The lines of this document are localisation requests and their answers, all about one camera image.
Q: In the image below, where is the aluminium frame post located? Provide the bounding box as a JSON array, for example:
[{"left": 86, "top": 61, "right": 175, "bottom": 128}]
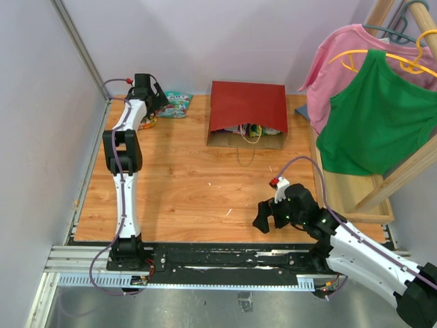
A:
[{"left": 51, "top": 0, "right": 113, "bottom": 103}]

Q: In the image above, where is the blue grey mat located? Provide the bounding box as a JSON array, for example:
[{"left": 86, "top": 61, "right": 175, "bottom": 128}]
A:
[{"left": 294, "top": 104, "right": 310, "bottom": 121}]

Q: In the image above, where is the grey cable duct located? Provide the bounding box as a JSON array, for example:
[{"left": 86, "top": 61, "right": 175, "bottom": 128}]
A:
[{"left": 56, "top": 275, "right": 315, "bottom": 292}]

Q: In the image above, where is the green tank top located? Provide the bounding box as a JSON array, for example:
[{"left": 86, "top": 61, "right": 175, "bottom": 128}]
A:
[{"left": 316, "top": 50, "right": 436, "bottom": 176}]

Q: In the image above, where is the purple black cherry candy bag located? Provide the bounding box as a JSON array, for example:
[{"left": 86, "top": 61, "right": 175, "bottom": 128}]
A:
[{"left": 220, "top": 124, "right": 281, "bottom": 137}]

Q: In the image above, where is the yellow clothes hanger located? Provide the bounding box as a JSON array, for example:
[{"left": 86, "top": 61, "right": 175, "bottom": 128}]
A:
[{"left": 329, "top": 29, "right": 436, "bottom": 77}]

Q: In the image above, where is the pink t-shirt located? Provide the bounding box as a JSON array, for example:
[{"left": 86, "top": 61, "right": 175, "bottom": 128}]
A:
[{"left": 301, "top": 24, "right": 436, "bottom": 134}]

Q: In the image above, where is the teal clothes hanger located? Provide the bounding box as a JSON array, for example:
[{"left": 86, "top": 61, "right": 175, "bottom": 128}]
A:
[{"left": 363, "top": 4, "right": 418, "bottom": 45}]

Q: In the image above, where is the wooden clothes rack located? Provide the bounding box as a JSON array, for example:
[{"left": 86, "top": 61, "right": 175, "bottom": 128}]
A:
[{"left": 308, "top": 1, "right": 436, "bottom": 223}]

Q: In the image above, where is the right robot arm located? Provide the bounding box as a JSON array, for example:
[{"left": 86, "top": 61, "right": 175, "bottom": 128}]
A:
[{"left": 253, "top": 178, "right": 436, "bottom": 327}]

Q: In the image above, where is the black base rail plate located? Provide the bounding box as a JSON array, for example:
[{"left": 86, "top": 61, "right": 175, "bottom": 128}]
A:
[{"left": 106, "top": 242, "right": 339, "bottom": 286}]

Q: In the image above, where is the red paper bag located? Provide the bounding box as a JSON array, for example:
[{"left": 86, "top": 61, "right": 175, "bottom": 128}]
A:
[{"left": 206, "top": 81, "right": 288, "bottom": 151}]

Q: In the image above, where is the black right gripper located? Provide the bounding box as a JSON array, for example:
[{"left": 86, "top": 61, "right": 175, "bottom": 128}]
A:
[{"left": 253, "top": 193, "right": 306, "bottom": 233}]

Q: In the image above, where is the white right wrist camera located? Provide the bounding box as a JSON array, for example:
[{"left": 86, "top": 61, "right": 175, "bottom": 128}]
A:
[{"left": 269, "top": 176, "right": 290, "bottom": 204}]

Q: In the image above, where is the orange Fox's fruits candy bag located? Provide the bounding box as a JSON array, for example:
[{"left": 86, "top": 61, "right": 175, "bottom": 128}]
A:
[{"left": 138, "top": 115, "right": 158, "bottom": 130}]

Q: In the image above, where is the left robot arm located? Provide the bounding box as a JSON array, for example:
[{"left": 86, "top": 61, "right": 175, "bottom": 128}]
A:
[{"left": 102, "top": 73, "right": 169, "bottom": 271}]

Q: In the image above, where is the teal Fox's mint candy bag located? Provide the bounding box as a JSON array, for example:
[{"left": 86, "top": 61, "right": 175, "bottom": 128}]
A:
[{"left": 158, "top": 91, "right": 193, "bottom": 119}]

